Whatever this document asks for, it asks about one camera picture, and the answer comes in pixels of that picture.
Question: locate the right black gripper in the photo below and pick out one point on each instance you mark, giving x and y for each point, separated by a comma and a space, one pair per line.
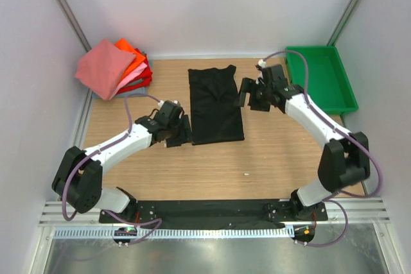
249, 85

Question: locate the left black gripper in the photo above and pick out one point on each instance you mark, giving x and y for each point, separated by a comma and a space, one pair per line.
186, 135

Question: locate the black t shirt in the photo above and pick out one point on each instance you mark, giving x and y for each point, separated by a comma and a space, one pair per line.
214, 114

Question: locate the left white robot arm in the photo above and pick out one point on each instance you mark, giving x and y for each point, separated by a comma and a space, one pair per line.
78, 180

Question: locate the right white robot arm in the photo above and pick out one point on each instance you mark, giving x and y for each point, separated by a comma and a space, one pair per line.
343, 162

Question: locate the red folded shirt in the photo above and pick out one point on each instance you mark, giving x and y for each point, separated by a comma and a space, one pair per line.
143, 80

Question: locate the grey blue folded shirt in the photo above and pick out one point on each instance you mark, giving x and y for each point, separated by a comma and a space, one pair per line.
138, 92

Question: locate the light pink folded shirt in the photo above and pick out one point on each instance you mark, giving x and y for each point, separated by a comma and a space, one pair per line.
131, 76

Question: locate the green plastic tray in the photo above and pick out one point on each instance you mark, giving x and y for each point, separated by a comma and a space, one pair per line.
328, 86

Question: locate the salmon pink folded shirt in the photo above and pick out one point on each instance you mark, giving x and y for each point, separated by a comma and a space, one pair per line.
99, 54

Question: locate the orange folded shirt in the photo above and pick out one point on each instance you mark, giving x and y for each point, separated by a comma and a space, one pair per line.
136, 57

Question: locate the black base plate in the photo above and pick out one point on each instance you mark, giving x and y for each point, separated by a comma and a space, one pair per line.
223, 214

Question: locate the white slotted cable duct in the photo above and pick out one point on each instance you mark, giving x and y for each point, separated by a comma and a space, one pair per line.
128, 233

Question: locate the aluminium frame rail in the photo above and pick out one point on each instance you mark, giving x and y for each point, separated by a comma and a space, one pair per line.
358, 210

